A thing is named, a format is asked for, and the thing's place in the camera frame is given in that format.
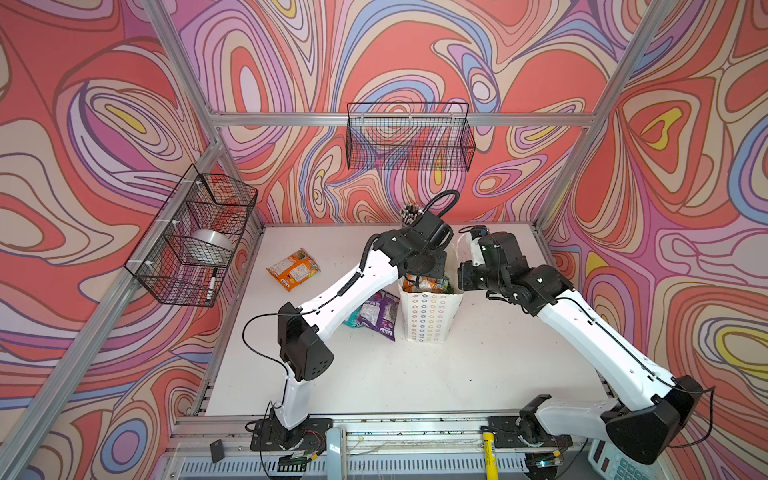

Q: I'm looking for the silver tape roll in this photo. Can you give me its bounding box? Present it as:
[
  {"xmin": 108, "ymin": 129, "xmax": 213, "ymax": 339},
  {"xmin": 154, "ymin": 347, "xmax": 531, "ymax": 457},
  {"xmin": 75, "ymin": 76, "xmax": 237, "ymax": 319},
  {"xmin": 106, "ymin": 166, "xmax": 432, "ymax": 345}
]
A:
[{"xmin": 184, "ymin": 229, "xmax": 235, "ymax": 268}]

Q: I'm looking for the black marker pen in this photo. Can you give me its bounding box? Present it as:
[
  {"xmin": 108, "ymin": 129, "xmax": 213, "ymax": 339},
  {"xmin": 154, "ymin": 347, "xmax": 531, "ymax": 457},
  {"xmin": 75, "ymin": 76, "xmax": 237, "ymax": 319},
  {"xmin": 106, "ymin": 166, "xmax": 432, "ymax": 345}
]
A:
[{"xmin": 206, "ymin": 267, "xmax": 218, "ymax": 302}]

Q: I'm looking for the black wire basket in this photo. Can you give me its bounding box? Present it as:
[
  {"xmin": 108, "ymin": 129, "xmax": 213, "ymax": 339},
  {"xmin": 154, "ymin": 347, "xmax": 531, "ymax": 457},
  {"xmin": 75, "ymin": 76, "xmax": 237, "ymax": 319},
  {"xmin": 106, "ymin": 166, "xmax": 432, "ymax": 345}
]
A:
[
  {"xmin": 124, "ymin": 166, "xmax": 258, "ymax": 307},
  {"xmin": 345, "ymin": 100, "xmax": 476, "ymax": 172}
]

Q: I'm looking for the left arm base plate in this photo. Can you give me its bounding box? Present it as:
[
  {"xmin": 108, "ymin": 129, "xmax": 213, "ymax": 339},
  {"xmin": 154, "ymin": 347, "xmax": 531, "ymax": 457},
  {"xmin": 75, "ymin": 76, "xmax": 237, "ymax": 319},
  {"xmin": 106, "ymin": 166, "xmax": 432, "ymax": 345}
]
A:
[{"xmin": 245, "ymin": 417, "xmax": 333, "ymax": 454}]

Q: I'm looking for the orange snack packet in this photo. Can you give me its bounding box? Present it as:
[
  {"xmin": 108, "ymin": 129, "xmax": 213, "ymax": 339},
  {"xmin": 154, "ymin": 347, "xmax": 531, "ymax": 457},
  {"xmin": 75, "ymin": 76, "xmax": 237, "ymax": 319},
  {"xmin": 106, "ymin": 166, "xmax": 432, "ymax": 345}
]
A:
[
  {"xmin": 267, "ymin": 248, "xmax": 320, "ymax": 291},
  {"xmin": 402, "ymin": 275, "xmax": 453, "ymax": 294}
]

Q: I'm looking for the black wire basket left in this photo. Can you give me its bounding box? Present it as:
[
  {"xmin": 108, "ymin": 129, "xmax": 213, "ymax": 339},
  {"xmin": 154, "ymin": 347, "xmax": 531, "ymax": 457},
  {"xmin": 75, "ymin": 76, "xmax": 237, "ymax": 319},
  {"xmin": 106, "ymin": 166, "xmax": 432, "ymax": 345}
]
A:
[{"xmin": 124, "ymin": 166, "xmax": 258, "ymax": 307}]

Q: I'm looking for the pencil cup with pencils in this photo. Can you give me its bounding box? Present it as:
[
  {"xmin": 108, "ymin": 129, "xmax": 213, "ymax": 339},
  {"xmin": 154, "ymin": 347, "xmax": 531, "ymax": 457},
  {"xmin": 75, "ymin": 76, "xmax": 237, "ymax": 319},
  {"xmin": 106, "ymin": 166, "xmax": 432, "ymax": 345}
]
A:
[{"xmin": 399, "ymin": 204, "xmax": 423, "ymax": 228}]

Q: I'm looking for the black wire basket back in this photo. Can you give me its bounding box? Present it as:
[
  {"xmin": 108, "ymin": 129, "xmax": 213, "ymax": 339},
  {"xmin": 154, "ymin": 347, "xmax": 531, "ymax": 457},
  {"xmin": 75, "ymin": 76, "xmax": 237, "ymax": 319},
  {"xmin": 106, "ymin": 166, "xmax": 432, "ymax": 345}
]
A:
[{"xmin": 345, "ymin": 100, "xmax": 476, "ymax": 172}]

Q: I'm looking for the purple snack packet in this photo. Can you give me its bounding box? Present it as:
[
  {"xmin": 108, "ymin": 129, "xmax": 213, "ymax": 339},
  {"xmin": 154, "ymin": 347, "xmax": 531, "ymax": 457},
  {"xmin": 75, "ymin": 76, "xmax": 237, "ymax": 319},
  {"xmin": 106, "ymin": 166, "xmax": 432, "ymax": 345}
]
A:
[{"xmin": 356, "ymin": 290, "xmax": 400, "ymax": 341}]

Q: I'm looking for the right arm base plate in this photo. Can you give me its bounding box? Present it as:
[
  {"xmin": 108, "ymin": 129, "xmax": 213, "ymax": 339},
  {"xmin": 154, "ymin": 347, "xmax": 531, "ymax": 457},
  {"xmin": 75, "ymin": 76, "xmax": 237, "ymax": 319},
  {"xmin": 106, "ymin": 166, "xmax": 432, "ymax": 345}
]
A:
[{"xmin": 484, "ymin": 415, "xmax": 573, "ymax": 452}]

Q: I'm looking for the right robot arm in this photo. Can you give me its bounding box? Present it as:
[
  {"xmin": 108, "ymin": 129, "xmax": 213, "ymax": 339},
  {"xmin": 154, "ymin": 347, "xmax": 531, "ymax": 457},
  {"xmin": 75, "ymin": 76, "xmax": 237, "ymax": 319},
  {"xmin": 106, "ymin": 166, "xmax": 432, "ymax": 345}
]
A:
[{"xmin": 457, "ymin": 225, "xmax": 705, "ymax": 465}]

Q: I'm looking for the yellow marker pen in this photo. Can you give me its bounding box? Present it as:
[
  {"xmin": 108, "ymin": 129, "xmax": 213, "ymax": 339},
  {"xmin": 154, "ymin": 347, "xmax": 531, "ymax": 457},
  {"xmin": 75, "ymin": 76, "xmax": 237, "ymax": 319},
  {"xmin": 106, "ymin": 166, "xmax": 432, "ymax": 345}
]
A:
[{"xmin": 482, "ymin": 430, "xmax": 499, "ymax": 480}]

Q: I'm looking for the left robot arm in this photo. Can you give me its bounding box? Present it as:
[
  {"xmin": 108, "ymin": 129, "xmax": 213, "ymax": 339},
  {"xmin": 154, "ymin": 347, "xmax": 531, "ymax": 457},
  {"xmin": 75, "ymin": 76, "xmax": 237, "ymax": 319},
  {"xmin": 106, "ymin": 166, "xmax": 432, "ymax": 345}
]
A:
[{"xmin": 275, "ymin": 211, "xmax": 454, "ymax": 431}]

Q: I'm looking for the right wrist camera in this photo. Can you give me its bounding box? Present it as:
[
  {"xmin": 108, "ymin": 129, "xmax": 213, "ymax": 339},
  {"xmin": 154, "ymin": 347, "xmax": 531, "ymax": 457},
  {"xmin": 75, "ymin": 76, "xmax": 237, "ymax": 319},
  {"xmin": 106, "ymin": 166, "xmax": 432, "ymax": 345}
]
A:
[{"xmin": 456, "ymin": 225, "xmax": 488, "ymax": 267}]

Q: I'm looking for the white patterned paper bag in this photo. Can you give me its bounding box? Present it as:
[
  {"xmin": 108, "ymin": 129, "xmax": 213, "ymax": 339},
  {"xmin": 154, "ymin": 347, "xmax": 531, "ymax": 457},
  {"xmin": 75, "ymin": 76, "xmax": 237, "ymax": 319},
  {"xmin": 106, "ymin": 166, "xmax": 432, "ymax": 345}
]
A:
[{"xmin": 398, "ymin": 240, "xmax": 464, "ymax": 343}]

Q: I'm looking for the white calculator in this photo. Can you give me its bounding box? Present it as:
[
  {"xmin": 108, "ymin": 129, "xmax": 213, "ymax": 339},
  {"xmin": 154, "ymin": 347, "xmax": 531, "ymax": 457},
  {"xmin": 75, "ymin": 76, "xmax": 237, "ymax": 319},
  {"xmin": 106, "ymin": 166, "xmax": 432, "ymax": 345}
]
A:
[{"xmin": 587, "ymin": 439, "xmax": 661, "ymax": 480}]

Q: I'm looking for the teal snack packet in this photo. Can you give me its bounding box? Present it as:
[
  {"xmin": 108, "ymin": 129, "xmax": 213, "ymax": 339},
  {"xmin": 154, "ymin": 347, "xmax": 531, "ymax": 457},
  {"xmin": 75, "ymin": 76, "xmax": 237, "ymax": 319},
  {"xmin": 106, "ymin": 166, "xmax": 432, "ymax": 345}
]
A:
[{"xmin": 343, "ymin": 307, "xmax": 364, "ymax": 328}]

